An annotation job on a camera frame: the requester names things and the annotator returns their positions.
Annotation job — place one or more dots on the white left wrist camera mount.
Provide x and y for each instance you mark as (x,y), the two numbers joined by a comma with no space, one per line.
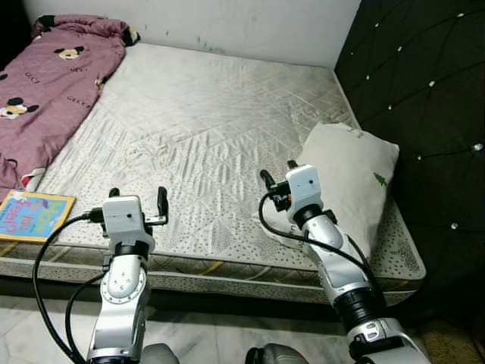
(123,216)

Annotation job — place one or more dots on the colourful picture book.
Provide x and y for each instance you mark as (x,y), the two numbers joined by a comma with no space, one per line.
(34,216)

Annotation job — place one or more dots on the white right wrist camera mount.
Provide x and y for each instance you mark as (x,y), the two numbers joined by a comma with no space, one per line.
(305,186)

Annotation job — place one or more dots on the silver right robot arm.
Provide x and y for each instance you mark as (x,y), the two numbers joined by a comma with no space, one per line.
(333,258)

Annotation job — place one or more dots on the silver robot leg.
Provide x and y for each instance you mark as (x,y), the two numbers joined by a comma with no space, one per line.
(159,355)
(274,355)

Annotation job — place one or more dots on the brown woven mat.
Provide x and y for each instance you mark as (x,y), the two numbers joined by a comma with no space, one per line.
(455,345)

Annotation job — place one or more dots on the cream pillow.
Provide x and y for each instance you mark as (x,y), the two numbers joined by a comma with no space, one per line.
(348,174)

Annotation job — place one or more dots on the pink cartoon mouse blanket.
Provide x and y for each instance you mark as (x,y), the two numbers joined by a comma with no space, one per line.
(53,83)

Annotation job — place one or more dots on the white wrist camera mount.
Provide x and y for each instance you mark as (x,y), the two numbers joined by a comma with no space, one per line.
(305,186)
(123,216)

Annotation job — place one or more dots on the white quilted mattress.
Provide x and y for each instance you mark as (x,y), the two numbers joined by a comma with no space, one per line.
(212,114)

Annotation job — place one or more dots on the silver robot left leg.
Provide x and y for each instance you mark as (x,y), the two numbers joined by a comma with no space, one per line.
(159,355)

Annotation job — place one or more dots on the black tufted headboard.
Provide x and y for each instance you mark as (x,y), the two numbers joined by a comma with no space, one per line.
(432,91)

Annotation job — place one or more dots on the silver robot right leg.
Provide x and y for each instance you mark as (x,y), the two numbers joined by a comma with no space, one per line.
(274,355)

